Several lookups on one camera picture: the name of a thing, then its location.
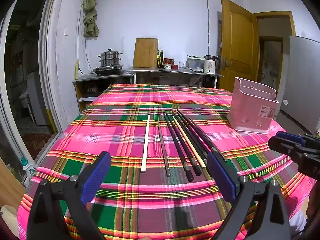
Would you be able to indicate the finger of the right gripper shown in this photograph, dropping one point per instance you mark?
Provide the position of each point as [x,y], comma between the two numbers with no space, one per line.
[284,146]
[291,137]

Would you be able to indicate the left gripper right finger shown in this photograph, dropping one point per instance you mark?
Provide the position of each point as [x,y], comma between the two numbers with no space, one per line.
[270,220]

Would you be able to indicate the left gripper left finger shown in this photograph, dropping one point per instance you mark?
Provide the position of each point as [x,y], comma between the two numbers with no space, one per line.
[46,220]

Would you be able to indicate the cream bamboo chopstick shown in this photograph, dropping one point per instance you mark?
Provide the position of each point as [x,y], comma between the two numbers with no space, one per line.
[197,156]

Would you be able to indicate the grey metal chopstick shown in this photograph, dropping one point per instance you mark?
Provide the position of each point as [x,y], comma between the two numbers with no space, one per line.
[165,158]

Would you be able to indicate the white chopstick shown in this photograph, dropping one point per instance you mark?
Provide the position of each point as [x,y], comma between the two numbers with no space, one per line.
[145,149]

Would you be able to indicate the steel kitchen shelf table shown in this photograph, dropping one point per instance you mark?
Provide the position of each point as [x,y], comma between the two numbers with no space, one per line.
[172,77]

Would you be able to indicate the pink utensil holder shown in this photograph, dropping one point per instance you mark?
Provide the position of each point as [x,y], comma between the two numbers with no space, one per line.
[253,106]

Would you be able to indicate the pink plaid tablecloth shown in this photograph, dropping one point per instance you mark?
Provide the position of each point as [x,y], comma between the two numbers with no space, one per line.
[131,204]

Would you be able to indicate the white electric kettle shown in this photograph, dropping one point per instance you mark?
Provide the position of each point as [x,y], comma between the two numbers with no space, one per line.
[209,66]

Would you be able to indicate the clear plastic container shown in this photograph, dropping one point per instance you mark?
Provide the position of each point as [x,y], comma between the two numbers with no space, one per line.
[196,64]

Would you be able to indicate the yellow wooden door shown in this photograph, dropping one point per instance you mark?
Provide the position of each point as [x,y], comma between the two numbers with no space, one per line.
[239,53]

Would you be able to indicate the low wooden cabinet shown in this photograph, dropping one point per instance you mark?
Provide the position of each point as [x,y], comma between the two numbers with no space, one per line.
[89,87]

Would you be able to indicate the red lidded jar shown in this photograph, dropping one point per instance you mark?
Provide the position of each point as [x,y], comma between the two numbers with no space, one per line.
[167,64]

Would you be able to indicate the dark oil bottle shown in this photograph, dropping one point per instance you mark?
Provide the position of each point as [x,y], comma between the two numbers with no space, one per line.
[161,57]

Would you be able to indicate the black induction cooker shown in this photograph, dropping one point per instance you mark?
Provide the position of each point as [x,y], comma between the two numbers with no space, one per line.
[108,70]

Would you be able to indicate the wooden cutting board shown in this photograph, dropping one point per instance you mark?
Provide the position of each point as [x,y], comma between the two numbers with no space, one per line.
[145,55]

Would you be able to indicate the steel steamer pot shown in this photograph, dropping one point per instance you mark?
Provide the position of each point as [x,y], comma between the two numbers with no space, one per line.
[109,58]

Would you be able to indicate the green hanging cloth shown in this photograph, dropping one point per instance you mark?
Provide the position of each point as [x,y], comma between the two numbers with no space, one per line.
[90,16]

